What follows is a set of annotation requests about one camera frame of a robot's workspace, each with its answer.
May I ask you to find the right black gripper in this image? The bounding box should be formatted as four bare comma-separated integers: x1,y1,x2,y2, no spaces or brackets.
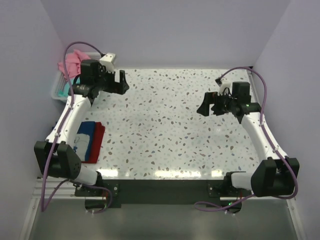
196,91,237,117

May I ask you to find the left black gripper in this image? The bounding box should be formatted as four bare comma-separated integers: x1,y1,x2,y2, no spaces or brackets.
94,66,129,95

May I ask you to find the teal t shirt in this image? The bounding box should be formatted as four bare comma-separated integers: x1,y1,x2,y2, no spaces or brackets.
57,76,80,98

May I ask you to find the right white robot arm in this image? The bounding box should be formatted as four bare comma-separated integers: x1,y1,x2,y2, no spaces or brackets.
197,81,300,198

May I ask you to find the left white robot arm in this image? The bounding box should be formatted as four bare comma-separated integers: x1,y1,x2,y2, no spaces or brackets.
34,59,130,196

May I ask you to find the pink t shirt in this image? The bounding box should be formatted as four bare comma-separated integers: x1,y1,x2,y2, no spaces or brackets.
57,49,90,79

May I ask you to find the folded red t shirt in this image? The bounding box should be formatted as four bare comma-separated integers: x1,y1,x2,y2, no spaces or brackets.
82,122,105,164

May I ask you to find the white plastic laundry basket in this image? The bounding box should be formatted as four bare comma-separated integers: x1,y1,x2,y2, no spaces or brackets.
50,52,101,103

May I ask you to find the folded blue printed t shirt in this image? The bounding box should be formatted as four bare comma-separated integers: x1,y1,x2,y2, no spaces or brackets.
73,121,96,162

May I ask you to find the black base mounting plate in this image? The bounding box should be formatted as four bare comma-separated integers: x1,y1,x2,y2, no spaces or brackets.
74,179,251,210

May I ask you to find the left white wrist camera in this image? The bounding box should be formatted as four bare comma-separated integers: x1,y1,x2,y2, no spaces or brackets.
98,52,117,72

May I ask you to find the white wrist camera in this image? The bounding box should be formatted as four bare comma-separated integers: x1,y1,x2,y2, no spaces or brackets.
98,52,117,72
215,78,232,96

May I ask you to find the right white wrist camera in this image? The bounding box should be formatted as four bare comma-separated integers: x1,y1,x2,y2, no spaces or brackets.
215,78,232,96

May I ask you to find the aluminium frame rail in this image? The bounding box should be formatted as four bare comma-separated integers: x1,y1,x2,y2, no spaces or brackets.
18,66,308,240

